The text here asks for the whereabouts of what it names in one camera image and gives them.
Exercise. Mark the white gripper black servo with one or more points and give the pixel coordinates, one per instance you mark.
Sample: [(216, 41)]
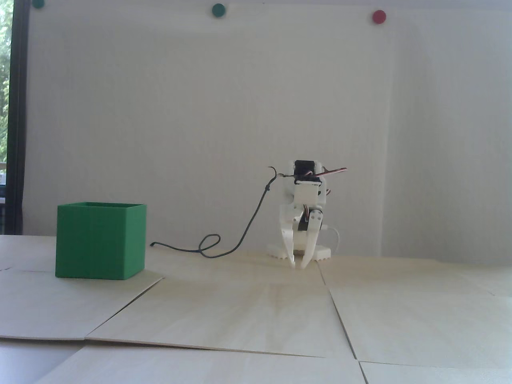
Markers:
[(304, 227)]

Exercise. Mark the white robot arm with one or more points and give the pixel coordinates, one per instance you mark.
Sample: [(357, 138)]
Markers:
[(306, 196)]

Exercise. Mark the green open box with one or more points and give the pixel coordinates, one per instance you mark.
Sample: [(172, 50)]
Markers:
[(96, 244)]

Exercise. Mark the light plywood panel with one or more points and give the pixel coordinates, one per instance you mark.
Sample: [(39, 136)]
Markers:
[(40, 304), (240, 316), (420, 320)]

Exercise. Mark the red round magnet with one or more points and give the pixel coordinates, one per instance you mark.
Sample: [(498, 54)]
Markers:
[(379, 16)]

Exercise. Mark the green round magnet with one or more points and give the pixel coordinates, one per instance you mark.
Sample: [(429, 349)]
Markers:
[(218, 10), (38, 3)]

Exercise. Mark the small wrist camera board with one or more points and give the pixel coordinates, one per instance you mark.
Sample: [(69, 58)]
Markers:
[(306, 178)]

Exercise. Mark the dark window frame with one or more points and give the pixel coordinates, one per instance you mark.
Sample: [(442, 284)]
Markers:
[(18, 120)]

